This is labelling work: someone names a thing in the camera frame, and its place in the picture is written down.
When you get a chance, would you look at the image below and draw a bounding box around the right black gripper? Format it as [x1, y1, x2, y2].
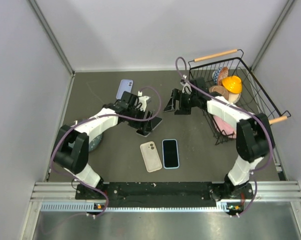
[163, 89, 198, 116]

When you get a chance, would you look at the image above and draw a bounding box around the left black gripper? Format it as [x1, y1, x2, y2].
[127, 105, 153, 133]

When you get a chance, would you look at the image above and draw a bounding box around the silver edged black phone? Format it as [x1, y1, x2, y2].
[150, 117, 163, 134]

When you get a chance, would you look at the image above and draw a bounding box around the cream white phone case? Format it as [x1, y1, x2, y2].
[139, 141, 163, 173]

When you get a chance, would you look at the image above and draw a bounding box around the light blue phone case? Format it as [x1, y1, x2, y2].
[161, 139, 181, 170]

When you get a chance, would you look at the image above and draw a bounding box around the lavender purple phone case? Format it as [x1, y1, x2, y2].
[116, 79, 134, 100]

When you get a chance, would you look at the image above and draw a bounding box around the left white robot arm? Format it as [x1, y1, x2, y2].
[51, 91, 152, 199]

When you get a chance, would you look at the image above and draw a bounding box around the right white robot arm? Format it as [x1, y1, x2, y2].
[164, 77, 275, 198]

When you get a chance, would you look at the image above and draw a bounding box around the brown patterned bowl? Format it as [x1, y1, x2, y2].
[208, 85, 229, 101]

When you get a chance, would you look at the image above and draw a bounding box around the blue patterned bowl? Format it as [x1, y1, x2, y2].
[212, 67, 223, 85]

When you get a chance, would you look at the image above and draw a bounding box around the teal ceramic plate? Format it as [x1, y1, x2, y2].
[72, 119, 103, 153]

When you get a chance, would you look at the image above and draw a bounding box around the pink plate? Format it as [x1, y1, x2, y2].
[213, 115, 237, 139]

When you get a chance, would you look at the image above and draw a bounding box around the white cream bowl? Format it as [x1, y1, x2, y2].
[227, 92, 241, 105]

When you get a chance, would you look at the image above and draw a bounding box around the red patterned shell dish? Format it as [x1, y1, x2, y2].
[217, 66, 229, 86]

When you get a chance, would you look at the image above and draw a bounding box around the yellow bowl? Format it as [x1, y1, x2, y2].
[222, 75, 243, 94]

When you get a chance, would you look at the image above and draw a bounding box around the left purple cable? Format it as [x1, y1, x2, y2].
[50, 86, 163, 176]

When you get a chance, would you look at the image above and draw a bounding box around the purple cable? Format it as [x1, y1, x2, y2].
[174, 56, 277, 173]
[50, 86, 163, 176]

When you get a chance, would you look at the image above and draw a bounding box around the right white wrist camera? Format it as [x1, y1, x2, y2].
[180, 79, 192, 95]

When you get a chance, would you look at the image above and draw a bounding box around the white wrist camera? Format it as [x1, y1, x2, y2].
[136, 91, 151, 112]
[180, 79, 192, 95]

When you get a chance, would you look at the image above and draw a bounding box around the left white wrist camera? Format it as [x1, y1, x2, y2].
[136, 91, 151, 112]

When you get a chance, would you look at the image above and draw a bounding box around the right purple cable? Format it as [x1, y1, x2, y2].
[174, 56, 277, 173]

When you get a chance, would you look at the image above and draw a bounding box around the black wire basket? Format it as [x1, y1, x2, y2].
[188, 49, 291, 145]

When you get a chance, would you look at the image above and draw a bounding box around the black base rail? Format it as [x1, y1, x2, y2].
[75, 181, 254, 208]

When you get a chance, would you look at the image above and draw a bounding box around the grey slotted cable duct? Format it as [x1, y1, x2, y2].
[40, 201, 241, 213]

